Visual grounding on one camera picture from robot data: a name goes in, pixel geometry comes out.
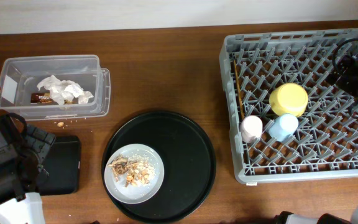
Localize clear plastic waste bin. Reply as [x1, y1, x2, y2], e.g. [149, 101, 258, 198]
[0, 55, 111, 121]

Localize wooden chopstick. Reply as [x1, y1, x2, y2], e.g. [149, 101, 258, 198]
[233, 59, 245, 121]

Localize grey dishwasher rack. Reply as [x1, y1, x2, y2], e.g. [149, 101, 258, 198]
[219, 29, 358, 185]

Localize light blue plastic cup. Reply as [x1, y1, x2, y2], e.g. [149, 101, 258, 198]
[268, 114, 299, 142]

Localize yellow plastic bowl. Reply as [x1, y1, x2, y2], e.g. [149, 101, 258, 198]
[269, 83, 308, 117]

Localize black rectangular tray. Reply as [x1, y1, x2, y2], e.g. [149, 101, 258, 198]
[37, 136, 81, 196]

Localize food scraps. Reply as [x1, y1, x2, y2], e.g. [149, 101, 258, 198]
[107, 154, 156, 187]

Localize gold brown snack wrapper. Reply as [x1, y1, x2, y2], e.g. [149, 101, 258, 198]
[30, 93, 74, 105]

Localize round black serving tray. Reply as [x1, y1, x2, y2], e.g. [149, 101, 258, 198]
[102, 111, 216, 223]

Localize pink plastic cup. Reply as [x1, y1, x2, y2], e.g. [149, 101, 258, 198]
[239, 115, 263, 143]

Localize white napkin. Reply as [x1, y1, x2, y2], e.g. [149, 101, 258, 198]
[37, 75, 94, 105]

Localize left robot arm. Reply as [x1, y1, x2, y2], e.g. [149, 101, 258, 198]
[0, 113, 56, 223]

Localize grey plate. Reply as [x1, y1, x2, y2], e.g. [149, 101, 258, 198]
[103, 144, 165, 204]

